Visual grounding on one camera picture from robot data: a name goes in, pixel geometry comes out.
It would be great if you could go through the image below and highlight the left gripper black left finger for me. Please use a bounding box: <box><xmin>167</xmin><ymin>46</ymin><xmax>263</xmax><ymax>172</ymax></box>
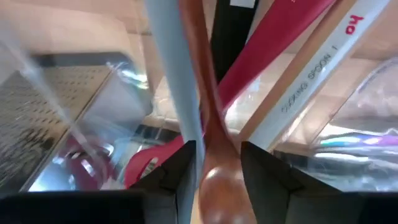
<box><xmin>129</xmin><ymin>140</ymin><xmax>197</xmax><ymax>224</ymax></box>

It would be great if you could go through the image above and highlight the black plastic spoon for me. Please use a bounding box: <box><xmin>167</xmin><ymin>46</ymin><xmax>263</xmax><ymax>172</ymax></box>
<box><xmin>211</xmin><ymin>0</ymin><xmax>259</xmax><ymax>84</ymax></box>

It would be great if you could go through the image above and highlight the brown wooden spoon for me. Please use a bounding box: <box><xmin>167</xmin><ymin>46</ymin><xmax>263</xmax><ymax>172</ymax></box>
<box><xmin>178</xmin><ymin>0</ymin><xmax>258</xmax><ymax>224</ymax></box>

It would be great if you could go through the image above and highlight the grey-blue silicone spoon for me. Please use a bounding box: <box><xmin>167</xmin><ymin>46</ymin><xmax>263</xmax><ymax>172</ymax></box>
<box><xmin>144</xmin><ymin>0</ymin><xmax>206</xmax><ymax>224</ymax></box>

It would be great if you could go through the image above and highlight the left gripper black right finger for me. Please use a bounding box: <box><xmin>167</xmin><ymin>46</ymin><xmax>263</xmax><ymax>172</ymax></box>
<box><xmin>241</xmin><ymin>141</ymin><xmax>358</xmax><ymax>224</ymax></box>

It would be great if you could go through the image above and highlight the slotted pale wooden spatula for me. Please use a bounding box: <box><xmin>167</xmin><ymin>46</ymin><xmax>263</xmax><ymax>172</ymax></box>
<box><xmin>238</xmin><ymin>0</ymin><xmax>391</xmax><ymax>151</ymax></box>

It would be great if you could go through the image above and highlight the dark red silicone spoon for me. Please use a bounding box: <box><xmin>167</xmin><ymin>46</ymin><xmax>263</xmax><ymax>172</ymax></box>
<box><xmin>124</xmin><ymin>0</ymin><xmax>338</xmax><ymax>189</ymax></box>

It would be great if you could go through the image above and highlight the metal box grater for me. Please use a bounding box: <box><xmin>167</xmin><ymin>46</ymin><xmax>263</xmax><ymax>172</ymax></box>
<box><xmin>0</xmin><ymin>51</ymin><xmax>155</xmax><ymax>195</ymax></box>

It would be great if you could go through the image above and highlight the wide clear plastic bin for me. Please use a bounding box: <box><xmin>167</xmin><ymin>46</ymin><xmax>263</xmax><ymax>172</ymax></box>
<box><xmin>273</xmin><ymin>118</ymin><xmax>398</xmax><ymax>192</ymax></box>

